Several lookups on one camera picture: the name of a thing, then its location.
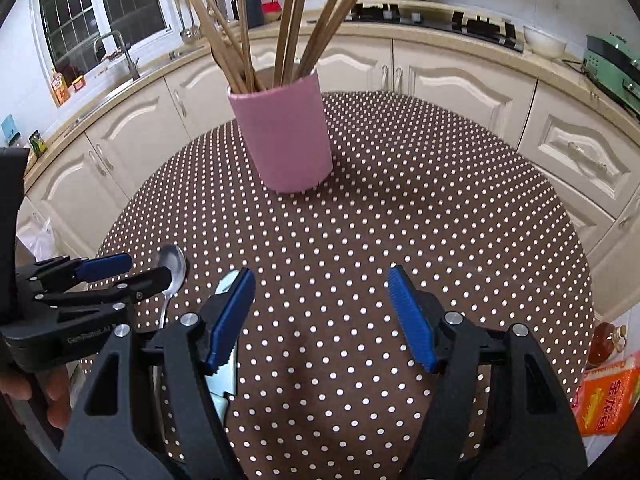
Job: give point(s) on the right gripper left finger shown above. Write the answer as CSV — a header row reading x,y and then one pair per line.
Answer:
x,y
114,431

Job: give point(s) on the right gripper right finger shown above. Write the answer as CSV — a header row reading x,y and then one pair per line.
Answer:
x,y
529,432

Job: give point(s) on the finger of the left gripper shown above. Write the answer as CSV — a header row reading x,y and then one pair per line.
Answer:
x,y
128,291
78,268

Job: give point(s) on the wooden chopstick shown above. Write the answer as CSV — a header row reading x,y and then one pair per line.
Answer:
x,y
313,47
286,15
222,55
222,23
345,12
245,25
292,41
337,15

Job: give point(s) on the left hand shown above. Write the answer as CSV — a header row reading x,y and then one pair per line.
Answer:
x,y
56,388

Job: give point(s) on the orange snack package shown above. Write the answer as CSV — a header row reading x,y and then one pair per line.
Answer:
x,y
606,397

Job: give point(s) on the steel faucet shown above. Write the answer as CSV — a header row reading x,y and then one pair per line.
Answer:
x,y
120,52

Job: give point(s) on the pink utensil holder cup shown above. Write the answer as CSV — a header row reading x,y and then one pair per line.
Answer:
x,y
285,132

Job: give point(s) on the wooden chopstick in cup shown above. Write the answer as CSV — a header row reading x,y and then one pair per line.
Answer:
x,y
313,47
245,25
345,12

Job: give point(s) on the brown polka dot tablecloth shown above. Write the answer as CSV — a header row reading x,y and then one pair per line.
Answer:
x,y
327,387

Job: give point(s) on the window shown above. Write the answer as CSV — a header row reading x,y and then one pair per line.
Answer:
x,y
73,30

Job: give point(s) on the black electric kettle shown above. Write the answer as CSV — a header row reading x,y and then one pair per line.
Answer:
x,y
254,12

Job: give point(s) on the red container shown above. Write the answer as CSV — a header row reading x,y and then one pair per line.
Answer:
x,y
272,11

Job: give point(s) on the green electric cooker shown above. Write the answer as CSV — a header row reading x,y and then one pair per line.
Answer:
x,y
614,68

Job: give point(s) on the white bowl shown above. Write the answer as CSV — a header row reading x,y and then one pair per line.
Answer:
x,y
543,44

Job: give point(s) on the black gas stove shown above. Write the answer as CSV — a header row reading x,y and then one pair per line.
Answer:
x,y
498,31

